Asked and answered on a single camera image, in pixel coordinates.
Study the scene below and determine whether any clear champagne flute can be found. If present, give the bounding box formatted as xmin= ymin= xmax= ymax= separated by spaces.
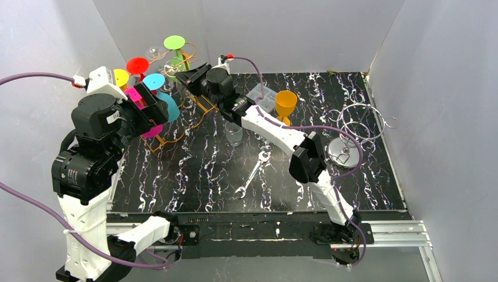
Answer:
xmin=162 ymin=58 xmax=186 ymax=92

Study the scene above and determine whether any blue wine glass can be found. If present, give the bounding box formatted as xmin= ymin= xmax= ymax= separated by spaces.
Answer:
xmin=143 ymin=73 xmax=180 ymax=123

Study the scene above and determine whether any orange glass yellow base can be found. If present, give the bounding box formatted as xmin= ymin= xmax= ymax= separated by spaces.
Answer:
xmin=275 ymin=90 xmax=298 ymax=126

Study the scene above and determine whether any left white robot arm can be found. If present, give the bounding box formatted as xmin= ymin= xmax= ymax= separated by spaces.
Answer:
xmin=52 ymin=66 xmax=181 ymax=281

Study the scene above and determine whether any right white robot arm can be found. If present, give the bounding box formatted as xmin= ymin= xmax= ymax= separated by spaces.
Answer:
xmin=175 ymin=63 xmax=366 ymax=243

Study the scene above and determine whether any pink wine glass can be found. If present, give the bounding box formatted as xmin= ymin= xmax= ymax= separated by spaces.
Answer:
xmin=124 ymin=87 xmax=163 ymax=138

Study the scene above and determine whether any green wine glass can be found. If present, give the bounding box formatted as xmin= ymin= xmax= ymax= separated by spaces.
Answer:
xmin=163 ymin=35 xmax=190 ymax=71

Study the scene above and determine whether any clear wine glass rear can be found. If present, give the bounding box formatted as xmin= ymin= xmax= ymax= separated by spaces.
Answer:
xmin=145 ymin=46 xmax=166 ymax=61

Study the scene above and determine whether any red wine glass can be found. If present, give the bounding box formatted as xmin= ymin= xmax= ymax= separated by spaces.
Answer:
xmin=126 ymin=57 xmax=150 ymax=82

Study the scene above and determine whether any clear tumbler glass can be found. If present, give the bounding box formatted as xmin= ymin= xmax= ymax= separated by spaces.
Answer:
xmin=224 ymin=121 xmax=243 ymax=147

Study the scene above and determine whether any orange glass yellow foot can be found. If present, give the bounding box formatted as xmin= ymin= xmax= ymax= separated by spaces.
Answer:
xmin=113 ymin=69 xmax=130 ymax=91

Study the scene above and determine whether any clear plastic screw box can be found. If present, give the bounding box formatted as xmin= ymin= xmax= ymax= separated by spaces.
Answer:
xmin=247 ymin=83 xmax=277 ymax=113

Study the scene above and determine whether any silver combination wrench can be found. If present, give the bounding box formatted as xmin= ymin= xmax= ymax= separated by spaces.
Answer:
xmin=234 ymin=152 xmax=271 ymax=199

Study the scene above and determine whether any gold wire glass rack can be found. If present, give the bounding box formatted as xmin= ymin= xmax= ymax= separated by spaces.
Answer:
xmin=142 ymin=41 xmax=218 ymax=157

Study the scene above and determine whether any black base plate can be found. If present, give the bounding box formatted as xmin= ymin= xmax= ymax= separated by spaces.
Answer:
xmin=154 ymin=212 xmax=374 ymax=259

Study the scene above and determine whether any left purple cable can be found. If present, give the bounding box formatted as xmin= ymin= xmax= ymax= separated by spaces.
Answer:
xmin=0 ymin=72 xmax=181 ymax=271

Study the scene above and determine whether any purple cable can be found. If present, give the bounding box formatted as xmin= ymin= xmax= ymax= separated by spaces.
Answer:
xmin=233 ymin=56 xmax=367 ymax=271
xmin=0 ymin=72 xmax=181 ymax=271

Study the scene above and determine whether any silver wire glass rack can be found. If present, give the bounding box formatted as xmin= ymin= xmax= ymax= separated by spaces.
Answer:
xmin=327 ymin=103 xmax=398 ymax=169

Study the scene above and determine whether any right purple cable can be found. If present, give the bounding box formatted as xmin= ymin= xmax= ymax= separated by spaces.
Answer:
xmin=233 ymin=56 xmax=367 ymax=271

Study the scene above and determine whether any aluminium frame rail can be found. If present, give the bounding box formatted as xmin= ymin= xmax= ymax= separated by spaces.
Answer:
xmin=73 ymin=113 xmax=442 ymax=282

